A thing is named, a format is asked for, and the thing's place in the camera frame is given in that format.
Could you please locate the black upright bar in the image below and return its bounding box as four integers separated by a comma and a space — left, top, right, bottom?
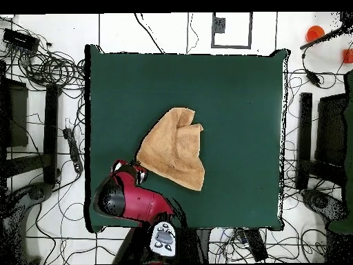
295, 92, 314, 191
42, 83, 62, 186

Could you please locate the tangled black cable bundle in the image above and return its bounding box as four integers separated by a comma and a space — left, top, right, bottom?
0, 16, 86, 92

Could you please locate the grey square frame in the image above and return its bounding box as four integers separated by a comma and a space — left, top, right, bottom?
210, 12, 253, 50

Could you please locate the tan terry towel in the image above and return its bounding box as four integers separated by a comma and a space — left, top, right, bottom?
135, 106, 206, 192

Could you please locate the black rod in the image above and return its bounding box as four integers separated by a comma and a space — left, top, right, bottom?
299, 23, 353, 51

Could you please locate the dark green table cloth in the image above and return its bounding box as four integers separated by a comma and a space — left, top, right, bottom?
83, 43, 290, 234

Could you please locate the black power strip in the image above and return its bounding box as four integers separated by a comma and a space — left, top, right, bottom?
62, 127, 84, 175

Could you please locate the dark grey square block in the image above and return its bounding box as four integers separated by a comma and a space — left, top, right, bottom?
211, 17, 226, 35

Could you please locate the black flat panel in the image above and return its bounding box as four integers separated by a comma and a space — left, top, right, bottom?
314, 92, 349, 166
0, 60, 29, 148

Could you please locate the grey chair base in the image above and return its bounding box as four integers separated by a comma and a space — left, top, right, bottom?
299, 188, 348, 224
0, 180, 54, 264

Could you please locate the dark green cloth piece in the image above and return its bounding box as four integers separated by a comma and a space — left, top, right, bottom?
327, 70, 353, 235

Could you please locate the black electronics box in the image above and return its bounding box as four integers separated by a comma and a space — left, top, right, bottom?
1, 28, 41, 53

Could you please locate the orange cup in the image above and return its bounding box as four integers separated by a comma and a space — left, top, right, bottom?
305, 25, 325, 43

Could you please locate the black power adapter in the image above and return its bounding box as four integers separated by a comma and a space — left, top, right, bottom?
304, 69, 323, 88

